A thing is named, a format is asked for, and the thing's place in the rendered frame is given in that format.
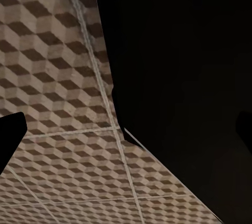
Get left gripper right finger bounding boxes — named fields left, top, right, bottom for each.
left=235, top=112, right=252, bottom=154

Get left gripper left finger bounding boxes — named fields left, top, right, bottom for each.
left=0, top=112, right=27, bottom=174

